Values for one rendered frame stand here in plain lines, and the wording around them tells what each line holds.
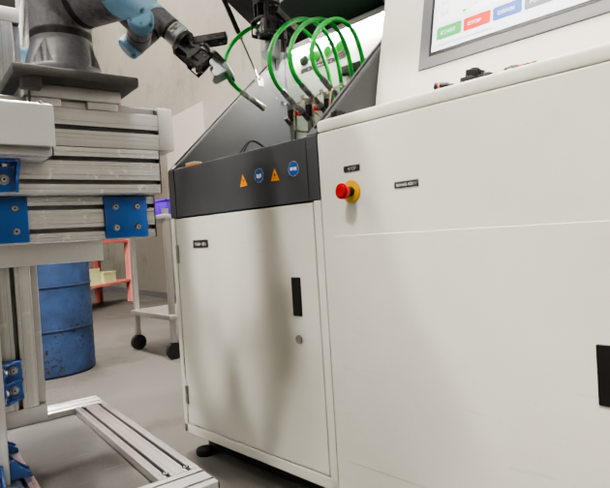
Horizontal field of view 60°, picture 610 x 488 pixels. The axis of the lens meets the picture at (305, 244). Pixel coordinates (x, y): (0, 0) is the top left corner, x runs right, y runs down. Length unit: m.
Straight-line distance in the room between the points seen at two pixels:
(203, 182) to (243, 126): 0.42
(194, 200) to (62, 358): 1.80
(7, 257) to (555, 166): 1.04
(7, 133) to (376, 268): 0.75
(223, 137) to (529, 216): 1.23
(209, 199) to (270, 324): 0.44
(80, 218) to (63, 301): 2.15
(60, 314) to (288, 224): 2.11
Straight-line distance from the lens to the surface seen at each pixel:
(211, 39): 1.87
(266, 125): 2.11
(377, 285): 1.20
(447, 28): 1.47
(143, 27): 1.72
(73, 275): 3.31
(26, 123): 0.99
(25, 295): 1.34
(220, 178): 1.61
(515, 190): 1.03
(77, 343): 3.35
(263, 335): 1.50
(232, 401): 1.68
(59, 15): 1.20
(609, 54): 1.00
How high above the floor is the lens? 0.71
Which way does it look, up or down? 1 degrees down
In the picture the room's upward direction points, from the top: 4 degrees counter-clockwise
